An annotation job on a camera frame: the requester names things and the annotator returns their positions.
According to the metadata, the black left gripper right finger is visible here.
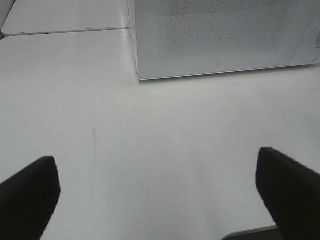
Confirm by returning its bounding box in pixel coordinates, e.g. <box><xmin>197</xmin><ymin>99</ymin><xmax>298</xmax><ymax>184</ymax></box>
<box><xmin>255</xmin><ymin>147</ymin><xmax>320</xmax><ymax>240</ymax></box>

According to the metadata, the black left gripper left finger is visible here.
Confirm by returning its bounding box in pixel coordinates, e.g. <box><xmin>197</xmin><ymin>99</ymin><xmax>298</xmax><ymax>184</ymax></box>
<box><xmin>0</xmin><ymin>156</ymin><xmax>61</xmax><ymax>240</ymax></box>

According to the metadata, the white microwave oven body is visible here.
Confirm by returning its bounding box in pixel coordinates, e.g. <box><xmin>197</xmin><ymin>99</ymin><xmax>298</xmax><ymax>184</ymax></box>
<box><xmin>127</xmin><ymin>0</ymin><xmax>320</xmax><ymax>81</ymax></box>

